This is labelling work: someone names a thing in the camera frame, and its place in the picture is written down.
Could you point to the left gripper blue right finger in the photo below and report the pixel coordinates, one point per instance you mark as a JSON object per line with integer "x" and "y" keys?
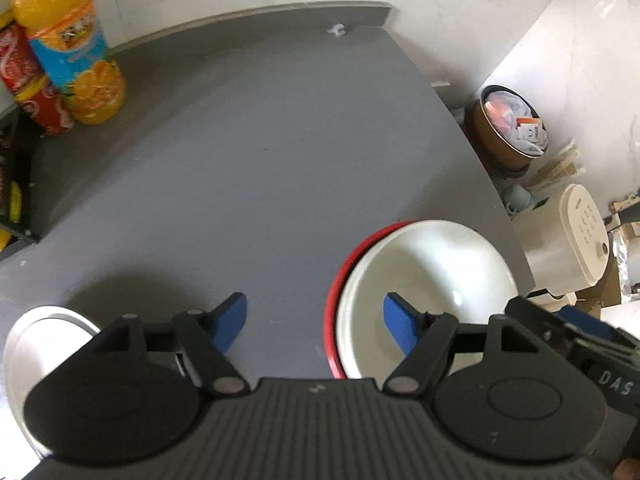
{"x": 425, "y": 340}

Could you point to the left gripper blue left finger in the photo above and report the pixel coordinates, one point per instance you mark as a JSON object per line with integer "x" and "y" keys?
{"x": 204, "y": 338}

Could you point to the white ceramic bowl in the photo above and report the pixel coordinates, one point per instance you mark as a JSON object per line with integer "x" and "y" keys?
{"x": 439, "y": 267}

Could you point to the red rimmed bowl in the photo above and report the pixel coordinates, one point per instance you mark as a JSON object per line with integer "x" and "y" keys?
{"x": 335, "y": 293}

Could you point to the white sweet print plate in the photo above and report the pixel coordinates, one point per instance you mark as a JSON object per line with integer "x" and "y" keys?
{"x": 38, "y": 342}

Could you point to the white rice cooker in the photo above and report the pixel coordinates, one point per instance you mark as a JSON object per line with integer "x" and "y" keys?
{"x": 564, "y": 240}

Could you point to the brown trash bin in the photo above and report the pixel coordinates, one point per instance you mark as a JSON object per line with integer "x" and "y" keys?
{"x": 505, "y": 131}

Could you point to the black metal shelf rack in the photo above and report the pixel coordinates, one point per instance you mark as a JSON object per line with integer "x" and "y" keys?
{"x": 19, "y": 138}

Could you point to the red cola can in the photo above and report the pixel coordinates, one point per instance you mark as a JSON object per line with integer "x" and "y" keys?
{"x": 26, "y": 80}

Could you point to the small white clip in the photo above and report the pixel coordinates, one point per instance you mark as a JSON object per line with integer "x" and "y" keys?
{"x": 338, "y": 30}

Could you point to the orange juice bottle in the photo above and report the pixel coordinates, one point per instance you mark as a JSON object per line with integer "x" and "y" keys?
{"x": 68, "y": 40}

